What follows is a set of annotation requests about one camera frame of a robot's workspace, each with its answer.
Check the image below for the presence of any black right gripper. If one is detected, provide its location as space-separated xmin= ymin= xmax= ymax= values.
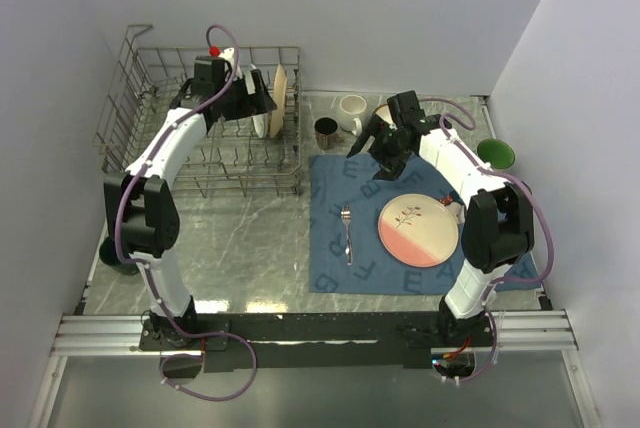
xmin=348 ymin=115 xmax=412 ymax=183

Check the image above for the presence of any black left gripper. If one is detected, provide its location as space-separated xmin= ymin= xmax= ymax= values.
xmin=216 ymin=70 xmax=277 ymax=122

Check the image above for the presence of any white strawberry pattern plate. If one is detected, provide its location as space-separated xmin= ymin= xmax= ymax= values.
xmin=242 ymin=63 xmax=269 ymax=138

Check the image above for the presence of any beige plate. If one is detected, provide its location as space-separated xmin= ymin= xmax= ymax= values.
xmin=269 ymin=65 xmax=288 ymax=138

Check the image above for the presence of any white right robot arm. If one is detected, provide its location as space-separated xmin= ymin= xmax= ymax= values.
xmin=348 ymin=91 xmax=534 ymax=347

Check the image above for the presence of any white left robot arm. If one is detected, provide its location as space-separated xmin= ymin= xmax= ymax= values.
xmin=103 ymin=48 xmax=276 ymax=350

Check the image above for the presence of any brown rimmed ceramic bowl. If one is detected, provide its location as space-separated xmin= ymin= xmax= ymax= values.
xmin=374 ymin=104 xmax=393 ymax=124

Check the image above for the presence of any white ceramic mug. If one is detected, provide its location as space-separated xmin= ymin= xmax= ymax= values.
xmin=337 ymin=95 xmax=367 ymax=136

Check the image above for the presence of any dark brown metal cup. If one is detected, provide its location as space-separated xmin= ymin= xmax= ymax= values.
xmin=314 ymin=117 xmax=344 ymax=151

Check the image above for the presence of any silver fork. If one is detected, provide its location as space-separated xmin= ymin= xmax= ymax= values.
xmin=341 ymin=204 xmax=354 ymax=266

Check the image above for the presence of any silver spoon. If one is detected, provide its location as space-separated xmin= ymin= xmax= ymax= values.
xmin=439 ymin=191 xmax=466 ymax=224

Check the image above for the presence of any pink and cream plate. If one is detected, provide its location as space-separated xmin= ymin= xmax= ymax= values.
xmin=378 ymin=194 xmax=459 ymax=268

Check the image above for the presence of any floral mug green inside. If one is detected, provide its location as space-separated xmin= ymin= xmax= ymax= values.
xmin=476 ymin=139 xmax=516 ymax=171

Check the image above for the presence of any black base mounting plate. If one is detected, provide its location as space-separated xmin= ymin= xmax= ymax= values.
xmin=139 ymin=311 xmax=494 ymax=373

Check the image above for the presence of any dark green mug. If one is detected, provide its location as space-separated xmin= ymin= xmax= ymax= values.
xmin=99 ymin=236 xmax=139 ymax=276

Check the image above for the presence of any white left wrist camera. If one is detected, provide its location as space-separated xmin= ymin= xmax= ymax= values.
xmin=208 ymin=45 xmax=245 ymax=81

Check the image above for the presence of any metal wire dish rack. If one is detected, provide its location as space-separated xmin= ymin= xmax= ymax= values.
xmin=93 ymin=24 xmax=301 ymax=197

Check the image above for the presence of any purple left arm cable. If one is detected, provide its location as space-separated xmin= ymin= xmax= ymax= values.
xmin=113 ymin=23 xmax=259 ymax=402

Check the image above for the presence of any aluminium frame rail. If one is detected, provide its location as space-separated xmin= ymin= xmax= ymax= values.
xmin=50 ymin=311 xmax=578 ymax=357

